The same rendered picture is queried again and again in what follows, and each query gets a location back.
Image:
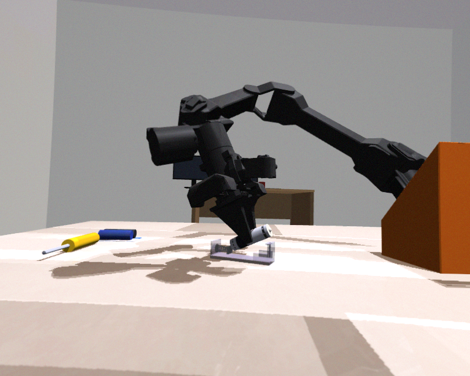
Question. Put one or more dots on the grey battery holder with spring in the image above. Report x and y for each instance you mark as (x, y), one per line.
(263, 257)

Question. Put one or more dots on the yellow-handled screwdriver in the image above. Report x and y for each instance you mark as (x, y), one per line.
(75, 243)

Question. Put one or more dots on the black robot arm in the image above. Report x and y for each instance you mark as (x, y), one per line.
(204, 123)

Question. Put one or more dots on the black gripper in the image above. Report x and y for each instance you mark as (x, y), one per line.
(235, 201)

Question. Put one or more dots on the white cylindrical battery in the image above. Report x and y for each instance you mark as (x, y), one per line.
(258, 234)

